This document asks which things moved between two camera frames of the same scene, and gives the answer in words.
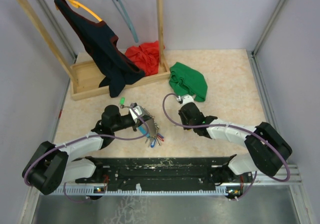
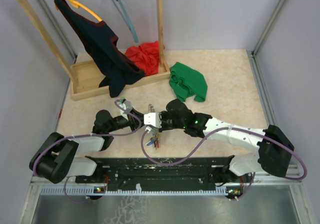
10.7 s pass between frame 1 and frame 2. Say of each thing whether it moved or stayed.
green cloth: stayed
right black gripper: moved
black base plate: stayed
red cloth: stayed
